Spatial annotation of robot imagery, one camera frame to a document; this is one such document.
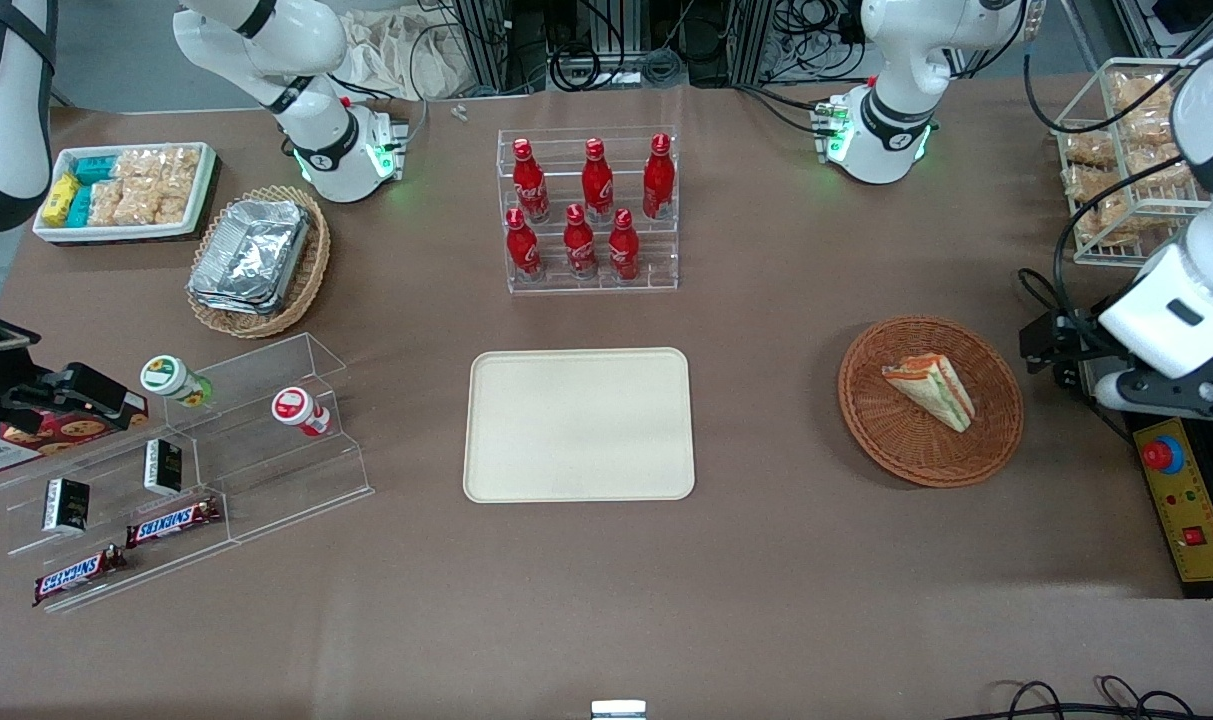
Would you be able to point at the green lid yogurt cup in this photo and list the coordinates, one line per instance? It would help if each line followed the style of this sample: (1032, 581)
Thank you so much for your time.
(169, 378)

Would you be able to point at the red lid yogurt cup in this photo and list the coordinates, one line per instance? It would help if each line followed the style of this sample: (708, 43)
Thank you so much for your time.
(294, 407)

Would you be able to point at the aluminium frame profile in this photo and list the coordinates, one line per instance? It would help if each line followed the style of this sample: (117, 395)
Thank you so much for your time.
(756, 40)
(481, 45)

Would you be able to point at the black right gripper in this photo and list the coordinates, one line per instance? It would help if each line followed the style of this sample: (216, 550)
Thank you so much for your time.
(6, 370)

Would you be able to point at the small black chocolate box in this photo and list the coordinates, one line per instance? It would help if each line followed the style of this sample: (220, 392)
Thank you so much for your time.
(163, 466)
(66, 505)

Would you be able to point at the clear bag of fried snacks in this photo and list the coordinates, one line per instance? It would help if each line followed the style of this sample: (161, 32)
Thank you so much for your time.
(1151, 135)
(1094, 186)
(1138, 92)
(1106, 228)
(1088, 150)

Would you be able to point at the white rectangular plastic bin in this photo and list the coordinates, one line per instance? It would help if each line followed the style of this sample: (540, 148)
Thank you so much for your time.
(46, 230)

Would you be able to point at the red tartan cookie box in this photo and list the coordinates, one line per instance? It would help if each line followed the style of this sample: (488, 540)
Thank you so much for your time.
(76, 432)

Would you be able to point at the oval tan wicker basket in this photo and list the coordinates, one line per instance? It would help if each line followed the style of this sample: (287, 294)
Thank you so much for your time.
(311, 270)

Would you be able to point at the beige plastic serving tray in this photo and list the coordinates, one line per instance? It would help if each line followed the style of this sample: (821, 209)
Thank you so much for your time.
(578, 425)

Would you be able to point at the clear acrylic bottle rack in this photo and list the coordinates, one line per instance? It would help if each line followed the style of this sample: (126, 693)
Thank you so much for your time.
(656, 260)

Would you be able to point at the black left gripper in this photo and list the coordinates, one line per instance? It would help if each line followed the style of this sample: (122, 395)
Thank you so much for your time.
(1074, 345)

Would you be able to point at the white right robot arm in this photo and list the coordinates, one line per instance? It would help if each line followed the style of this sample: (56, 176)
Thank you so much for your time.
(316, 140)

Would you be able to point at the crumpled white cloth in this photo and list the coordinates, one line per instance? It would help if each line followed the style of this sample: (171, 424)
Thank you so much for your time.
(396, 55)

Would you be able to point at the aluminium foil tray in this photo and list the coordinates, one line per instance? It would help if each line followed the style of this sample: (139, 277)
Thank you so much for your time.
(228, 306)
(251, 250)

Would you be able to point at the yellow snack packet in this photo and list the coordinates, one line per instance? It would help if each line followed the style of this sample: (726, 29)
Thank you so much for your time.
(61, 198)

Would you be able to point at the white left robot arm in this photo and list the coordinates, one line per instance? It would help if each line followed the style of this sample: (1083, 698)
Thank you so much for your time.
(896, 100)

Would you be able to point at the clear acrylic step display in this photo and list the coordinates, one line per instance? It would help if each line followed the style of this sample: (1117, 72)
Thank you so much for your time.
(266, 480)

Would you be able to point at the clear bag of crackers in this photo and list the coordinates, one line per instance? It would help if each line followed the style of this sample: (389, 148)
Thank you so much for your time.
(181, 166)
(138, 166)
(174, 205)
(142, 205)
(108, 204)

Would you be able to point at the teal snack packet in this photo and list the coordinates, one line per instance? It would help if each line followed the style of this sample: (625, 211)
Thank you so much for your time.
(94, 170)
(80, 206)

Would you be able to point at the yellow emergency stop box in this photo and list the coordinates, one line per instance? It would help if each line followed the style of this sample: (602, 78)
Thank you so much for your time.
(1181, 510)

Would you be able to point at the brown Snickers bar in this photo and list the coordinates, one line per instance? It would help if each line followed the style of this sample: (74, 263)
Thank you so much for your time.
(171, 522)
(78, 576)

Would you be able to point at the round brown wicker basket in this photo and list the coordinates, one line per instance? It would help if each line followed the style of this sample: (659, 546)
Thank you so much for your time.
(896, 450)

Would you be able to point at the wrapped triangular sandwich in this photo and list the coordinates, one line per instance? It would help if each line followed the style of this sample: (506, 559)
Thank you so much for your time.
(931, 392)

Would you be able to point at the red cola bottle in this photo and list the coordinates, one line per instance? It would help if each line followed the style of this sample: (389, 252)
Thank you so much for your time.
(597, 185)
(530, 185)
(523, 250)
(580, 245)
(658, 182)
(623, 250)

